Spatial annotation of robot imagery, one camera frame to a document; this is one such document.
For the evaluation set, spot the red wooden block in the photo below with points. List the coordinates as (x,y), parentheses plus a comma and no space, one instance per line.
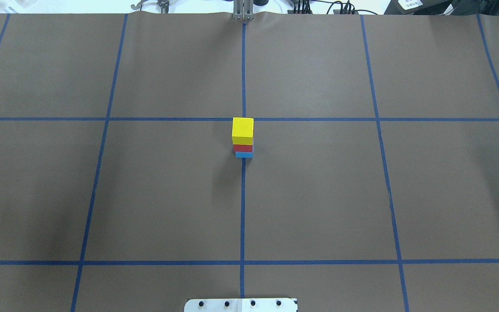
(243,148)

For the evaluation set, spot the aluminium frame post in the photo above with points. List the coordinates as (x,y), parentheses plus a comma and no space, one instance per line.
(243,10)

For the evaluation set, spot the black box with label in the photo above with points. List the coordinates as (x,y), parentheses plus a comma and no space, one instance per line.
(417,7)

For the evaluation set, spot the yellow wooden block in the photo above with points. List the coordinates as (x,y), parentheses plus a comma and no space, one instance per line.
(242,131)

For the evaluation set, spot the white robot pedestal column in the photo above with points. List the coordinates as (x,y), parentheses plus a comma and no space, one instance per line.
(242,305)

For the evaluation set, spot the blue wooden block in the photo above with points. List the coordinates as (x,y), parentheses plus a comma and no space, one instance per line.
(244,155)

